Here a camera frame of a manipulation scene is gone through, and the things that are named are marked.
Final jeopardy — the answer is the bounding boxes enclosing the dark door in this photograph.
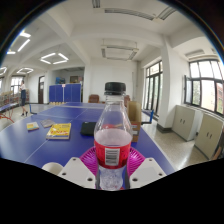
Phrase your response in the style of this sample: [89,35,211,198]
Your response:
[37,75,45,104]

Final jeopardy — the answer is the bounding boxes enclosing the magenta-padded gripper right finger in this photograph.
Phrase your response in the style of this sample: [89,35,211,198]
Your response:
[126,146,167,190]

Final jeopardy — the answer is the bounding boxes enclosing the black flat case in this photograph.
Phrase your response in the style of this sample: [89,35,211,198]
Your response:
[80,121,98,137]

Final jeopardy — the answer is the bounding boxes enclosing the beige two-door cabinet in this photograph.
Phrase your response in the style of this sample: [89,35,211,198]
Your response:
[194,113,224,160]
[171,104,203,142]

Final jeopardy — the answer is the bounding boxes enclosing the small grey booklet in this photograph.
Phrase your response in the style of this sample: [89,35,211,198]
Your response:
[40,119,56,129]

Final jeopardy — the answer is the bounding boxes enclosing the yellow book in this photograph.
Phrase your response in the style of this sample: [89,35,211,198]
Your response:
[45,122,72,140]

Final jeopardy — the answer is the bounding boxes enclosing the person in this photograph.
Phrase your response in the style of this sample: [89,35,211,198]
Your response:
[18,79,29,118]

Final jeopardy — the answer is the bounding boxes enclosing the ceiling air conditioner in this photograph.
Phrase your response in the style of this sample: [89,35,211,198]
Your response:
[91,0,177,21]
[100,44,140,62]

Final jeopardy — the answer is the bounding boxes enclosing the white mug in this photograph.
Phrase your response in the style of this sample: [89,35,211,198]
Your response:
[41,162,64,176]

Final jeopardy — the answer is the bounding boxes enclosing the blue partition panels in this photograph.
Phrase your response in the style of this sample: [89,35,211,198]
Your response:
[48,83,83,104]

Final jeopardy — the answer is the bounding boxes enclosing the small yellow blue booklet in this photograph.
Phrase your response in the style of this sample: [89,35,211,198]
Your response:
[26,121,40,132]

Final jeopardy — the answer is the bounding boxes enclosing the large black-framed window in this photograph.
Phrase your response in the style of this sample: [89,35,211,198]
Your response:
[183,59,224,117]

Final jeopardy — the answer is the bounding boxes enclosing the ceiling lights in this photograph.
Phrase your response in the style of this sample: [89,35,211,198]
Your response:
[0,30,70,75]

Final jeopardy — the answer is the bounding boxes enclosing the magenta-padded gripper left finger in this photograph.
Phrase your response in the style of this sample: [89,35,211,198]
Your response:
[57,145,98,190]

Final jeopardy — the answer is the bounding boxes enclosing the tall black-framed window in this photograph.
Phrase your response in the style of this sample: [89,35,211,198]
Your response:
[143,60,164,113]

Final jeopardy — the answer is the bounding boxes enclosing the brown cardboard box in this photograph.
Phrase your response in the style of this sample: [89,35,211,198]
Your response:
[126,100,143,143]

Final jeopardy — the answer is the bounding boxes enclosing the clear red-labelled drink bottle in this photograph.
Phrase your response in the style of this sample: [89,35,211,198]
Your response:
[93,81,133,192]

